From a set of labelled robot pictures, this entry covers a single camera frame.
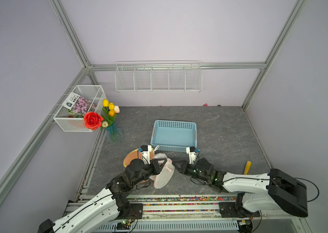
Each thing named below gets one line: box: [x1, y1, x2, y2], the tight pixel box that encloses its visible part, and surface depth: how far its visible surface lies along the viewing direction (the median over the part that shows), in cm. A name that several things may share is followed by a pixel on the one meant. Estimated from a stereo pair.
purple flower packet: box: [62, 92, 98, 116], surface depth 75 cm
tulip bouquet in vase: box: [100, 99, 123, 143], surface depth 83 cm
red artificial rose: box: [83, 111, 104, 131], surface depth 67 cm
